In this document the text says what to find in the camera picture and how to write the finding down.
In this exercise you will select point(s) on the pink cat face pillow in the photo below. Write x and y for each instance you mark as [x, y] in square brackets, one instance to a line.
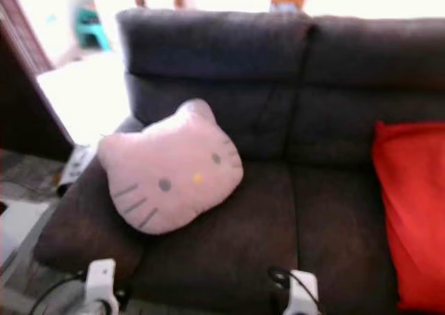
[167, 172]

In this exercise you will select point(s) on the white and black floor appliance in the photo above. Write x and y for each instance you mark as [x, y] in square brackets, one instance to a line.
[73, 165]

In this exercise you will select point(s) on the dark grey fabric sofa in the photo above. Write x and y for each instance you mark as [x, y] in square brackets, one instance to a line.
[292, 211]

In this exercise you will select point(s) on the red pillow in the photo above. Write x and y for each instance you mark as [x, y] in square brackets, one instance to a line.
[410, 204]

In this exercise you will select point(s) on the dark brown wooden door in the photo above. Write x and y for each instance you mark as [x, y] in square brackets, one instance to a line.
[24, 99]

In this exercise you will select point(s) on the white side table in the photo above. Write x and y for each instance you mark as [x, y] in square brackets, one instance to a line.
[17, 221]

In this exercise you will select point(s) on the green plastic stool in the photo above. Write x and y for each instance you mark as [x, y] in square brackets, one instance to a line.
[90, 33]

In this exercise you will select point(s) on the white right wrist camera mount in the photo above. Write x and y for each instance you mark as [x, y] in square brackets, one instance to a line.
[302, 294]

